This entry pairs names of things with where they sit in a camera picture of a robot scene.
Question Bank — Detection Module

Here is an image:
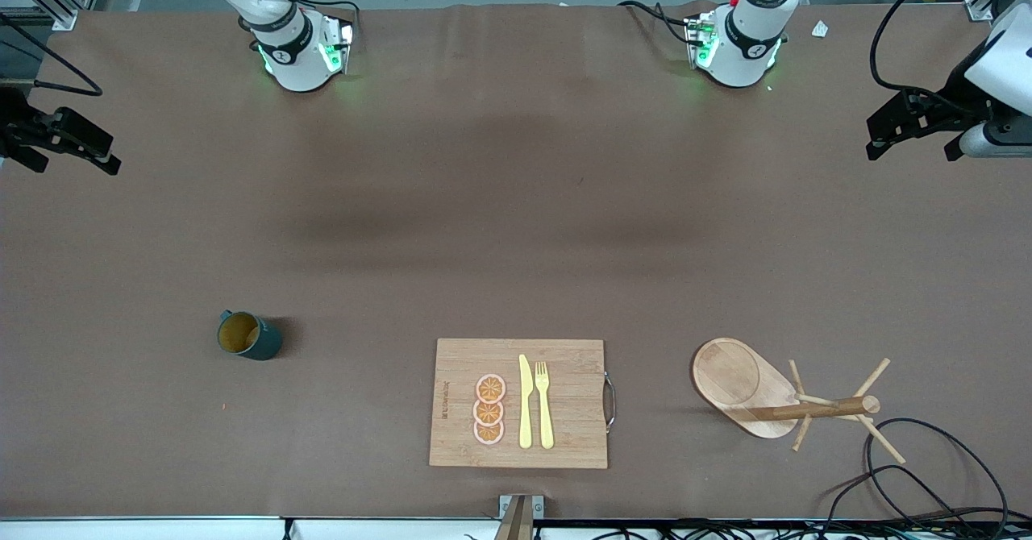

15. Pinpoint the yellow plastic knife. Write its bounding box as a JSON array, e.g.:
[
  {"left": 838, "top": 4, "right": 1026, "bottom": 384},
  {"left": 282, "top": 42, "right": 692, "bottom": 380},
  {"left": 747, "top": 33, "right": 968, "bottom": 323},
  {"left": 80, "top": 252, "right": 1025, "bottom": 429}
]
[{"left": 518, "top": 354, "right": 534, "bottom": 450}]

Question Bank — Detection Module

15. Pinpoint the wooden mug rack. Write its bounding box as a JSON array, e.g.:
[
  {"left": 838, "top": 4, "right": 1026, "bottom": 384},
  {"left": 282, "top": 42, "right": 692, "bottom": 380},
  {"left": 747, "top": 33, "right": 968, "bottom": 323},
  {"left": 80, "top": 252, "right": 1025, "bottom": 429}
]
[{"left": 692, "top": 337, "right": 906, "bottom": 465}]

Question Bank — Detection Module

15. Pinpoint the yellow plastic fork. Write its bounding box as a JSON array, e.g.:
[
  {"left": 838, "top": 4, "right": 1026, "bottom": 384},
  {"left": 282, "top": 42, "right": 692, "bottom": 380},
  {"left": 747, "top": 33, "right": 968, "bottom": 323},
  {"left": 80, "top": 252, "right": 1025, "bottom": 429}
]
[{"left": 535, "top": 361, "right": 556, "bottom": 450}]

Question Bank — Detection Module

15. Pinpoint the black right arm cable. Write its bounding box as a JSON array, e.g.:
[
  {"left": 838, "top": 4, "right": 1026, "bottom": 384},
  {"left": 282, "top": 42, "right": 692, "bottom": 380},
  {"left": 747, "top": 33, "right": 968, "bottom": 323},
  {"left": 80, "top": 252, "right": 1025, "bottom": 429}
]
[{"left": 0, "top": 12, "right": 104, "bottom": 96}]

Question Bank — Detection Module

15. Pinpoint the wooden cutting board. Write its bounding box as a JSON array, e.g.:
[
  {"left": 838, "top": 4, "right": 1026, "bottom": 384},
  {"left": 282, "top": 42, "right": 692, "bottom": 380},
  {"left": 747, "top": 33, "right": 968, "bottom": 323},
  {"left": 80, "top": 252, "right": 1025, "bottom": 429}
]
[{"left": 429, "top": 339, "right": 618, "bottom": 470}]

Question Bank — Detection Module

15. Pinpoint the black cable bundle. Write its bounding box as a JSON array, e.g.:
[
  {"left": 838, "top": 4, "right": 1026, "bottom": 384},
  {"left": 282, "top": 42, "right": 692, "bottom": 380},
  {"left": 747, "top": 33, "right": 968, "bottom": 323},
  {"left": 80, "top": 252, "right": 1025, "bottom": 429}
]
[{"left": 540, "top": 518, "right": 1032, "bottom": 540}]

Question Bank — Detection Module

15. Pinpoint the black looped cable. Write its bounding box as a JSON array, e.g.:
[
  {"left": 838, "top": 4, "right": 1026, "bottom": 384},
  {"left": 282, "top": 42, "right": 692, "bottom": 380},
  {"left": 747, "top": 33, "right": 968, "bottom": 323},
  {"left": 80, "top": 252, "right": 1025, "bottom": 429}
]
[
  {"left": 865, "top": 417, "right": 1010, "bottom": 540},
  {"left": 822, "top": 465, "right": 980, "bottom": 540}
]

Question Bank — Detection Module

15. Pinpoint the dark green ribbed cup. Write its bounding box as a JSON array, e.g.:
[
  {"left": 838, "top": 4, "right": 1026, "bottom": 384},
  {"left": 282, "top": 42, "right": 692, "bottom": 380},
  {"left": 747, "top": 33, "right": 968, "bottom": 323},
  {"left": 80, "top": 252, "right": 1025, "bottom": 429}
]
[{"left": 216, "top": 309, "right": 284, "bottom": 362}]

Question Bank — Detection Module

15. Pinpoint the metal bracket with brown bar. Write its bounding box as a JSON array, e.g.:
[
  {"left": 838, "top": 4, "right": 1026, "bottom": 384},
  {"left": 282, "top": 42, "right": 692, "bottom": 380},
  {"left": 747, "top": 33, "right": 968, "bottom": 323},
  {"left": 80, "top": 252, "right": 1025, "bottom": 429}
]
[{"left": 493, "top": 494, "right": 545, "bottom": 540}]

